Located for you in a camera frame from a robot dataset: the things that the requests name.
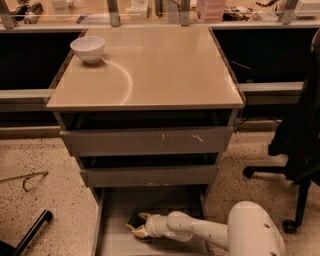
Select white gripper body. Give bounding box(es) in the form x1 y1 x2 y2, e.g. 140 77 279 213
145 214 169 237

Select green and yellow sponge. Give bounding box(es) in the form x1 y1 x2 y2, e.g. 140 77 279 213
127 214 145 229

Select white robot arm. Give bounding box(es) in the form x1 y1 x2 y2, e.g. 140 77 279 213
126 201 286 256

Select grey open bottom drawer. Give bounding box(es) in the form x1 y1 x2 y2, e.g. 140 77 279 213
91 185 214 256

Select grey middle drawer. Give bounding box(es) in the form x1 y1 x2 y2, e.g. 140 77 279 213
80 165 217 187

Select grey top drawer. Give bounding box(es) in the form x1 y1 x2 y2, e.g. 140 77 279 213
60 126 233 157

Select grey drawer cabinet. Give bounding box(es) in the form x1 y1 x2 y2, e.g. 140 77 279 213
45 25 245 256

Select black office chair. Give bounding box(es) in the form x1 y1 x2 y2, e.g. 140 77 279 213
243 30 320 233

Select white ceramic bowl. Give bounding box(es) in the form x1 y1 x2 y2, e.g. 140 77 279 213
70 36 105 63

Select pink stacked trays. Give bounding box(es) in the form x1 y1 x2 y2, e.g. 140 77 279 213
196 0 226 23

